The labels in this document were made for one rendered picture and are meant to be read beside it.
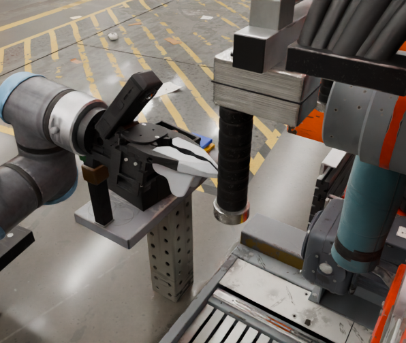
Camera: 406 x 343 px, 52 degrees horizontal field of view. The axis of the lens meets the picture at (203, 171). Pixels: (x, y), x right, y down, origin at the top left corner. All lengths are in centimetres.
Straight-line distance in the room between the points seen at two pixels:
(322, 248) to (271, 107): 69
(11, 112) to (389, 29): 54
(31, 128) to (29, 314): 85
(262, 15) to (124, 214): 69
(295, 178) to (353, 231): 112
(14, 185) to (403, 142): 54
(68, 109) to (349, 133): 38
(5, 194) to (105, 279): 82
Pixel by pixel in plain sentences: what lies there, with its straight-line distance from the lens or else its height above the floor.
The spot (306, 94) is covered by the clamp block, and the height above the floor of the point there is 93.
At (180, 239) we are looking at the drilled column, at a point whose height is 25.
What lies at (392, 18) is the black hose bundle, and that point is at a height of 100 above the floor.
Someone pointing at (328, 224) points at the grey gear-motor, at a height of 41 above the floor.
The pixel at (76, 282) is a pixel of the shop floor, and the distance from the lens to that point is 147.
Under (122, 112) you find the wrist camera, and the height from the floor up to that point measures 83.
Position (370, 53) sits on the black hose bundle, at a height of 98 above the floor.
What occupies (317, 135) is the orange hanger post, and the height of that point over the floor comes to 54.
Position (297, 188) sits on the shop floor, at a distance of 182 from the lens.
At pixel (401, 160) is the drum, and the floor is 82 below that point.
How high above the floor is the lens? 108
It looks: 35 degrees down
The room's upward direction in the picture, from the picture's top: straight up
